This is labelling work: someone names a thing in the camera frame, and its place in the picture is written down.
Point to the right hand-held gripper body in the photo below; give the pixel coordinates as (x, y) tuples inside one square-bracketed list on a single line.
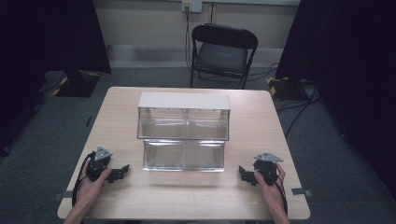
[(267, 166)]

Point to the black curtain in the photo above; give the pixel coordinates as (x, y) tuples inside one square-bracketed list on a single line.
[(351, 62), (46, 37)]

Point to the black folding chair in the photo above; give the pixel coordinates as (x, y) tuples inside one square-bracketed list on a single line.
[(222, 54)]

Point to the person's left hand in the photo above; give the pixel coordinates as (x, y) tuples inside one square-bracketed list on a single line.
[(91, 188)]

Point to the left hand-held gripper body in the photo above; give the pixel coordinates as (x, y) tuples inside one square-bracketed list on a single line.
[(99, 161)]

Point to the clear acrylic box white top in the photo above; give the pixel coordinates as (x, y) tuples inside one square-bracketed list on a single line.
[(183, 101)]

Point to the grey tape strip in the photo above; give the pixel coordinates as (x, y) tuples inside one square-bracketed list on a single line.
[(302, 191), (63, 195)]

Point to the white wall outlet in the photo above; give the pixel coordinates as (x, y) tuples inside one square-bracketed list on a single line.
[(192, 5)]

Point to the black stand base yellow tape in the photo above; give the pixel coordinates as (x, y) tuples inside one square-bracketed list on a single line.
[(286, 88)]

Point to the clear acrylic drawer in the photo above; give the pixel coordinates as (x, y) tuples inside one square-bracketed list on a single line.
[(183, 155)]

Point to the person's right hand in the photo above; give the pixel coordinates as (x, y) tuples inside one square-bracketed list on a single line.
[(270, 191)]

